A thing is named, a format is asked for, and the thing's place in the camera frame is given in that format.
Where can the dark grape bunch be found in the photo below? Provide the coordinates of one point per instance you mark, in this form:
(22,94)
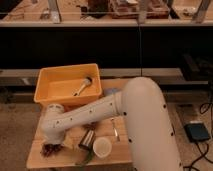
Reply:
(50,149)

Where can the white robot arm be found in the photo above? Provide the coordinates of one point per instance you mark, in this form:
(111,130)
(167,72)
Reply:
(149,130)

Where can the blue sponge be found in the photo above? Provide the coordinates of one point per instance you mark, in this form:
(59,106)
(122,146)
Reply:
(110,91)

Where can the metal fork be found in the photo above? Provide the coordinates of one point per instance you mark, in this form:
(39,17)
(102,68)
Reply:
(115,130)

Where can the yellow plastic bin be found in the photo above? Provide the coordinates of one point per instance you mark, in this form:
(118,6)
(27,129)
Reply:
(59,85)

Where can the wooden table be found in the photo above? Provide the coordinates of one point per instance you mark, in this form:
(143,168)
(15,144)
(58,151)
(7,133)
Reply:
(118,160)

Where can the small metal cup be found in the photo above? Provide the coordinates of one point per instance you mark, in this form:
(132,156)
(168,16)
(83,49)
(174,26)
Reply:
(86,142)

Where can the white cup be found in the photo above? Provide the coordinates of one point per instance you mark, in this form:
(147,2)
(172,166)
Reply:
(102,147)

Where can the black foot pedal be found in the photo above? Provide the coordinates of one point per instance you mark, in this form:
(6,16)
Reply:
(196,132)

